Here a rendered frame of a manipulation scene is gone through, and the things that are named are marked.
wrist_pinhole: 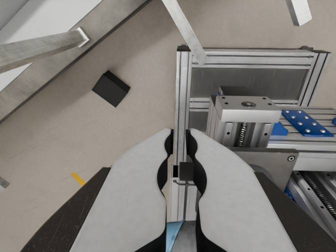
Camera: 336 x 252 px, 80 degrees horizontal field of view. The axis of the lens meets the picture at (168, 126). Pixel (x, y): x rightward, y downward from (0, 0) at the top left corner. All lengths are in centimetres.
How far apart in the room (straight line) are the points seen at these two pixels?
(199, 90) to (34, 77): 86
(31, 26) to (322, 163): 107
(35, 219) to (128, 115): 183
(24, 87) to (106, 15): 43
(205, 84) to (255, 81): 30
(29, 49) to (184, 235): 48
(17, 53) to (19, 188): 225
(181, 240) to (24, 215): 268
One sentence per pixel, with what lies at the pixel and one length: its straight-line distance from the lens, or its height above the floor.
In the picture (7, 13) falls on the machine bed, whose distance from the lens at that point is 95.
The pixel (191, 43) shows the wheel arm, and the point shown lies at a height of 82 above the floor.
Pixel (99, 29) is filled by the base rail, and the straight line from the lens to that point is 77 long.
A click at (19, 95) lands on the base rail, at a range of 99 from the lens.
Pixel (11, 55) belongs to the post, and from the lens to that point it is 48.
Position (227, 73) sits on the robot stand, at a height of 21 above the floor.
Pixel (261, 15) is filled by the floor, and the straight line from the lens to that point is 151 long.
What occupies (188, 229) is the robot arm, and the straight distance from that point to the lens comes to 42.
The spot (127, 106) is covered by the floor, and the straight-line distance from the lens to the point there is 161.
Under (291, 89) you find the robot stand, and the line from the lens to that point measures 146.
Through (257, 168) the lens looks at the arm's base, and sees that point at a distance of 52.
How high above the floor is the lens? 142
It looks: 60 degrees down
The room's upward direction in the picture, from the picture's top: 175 degrees counter-clockwise
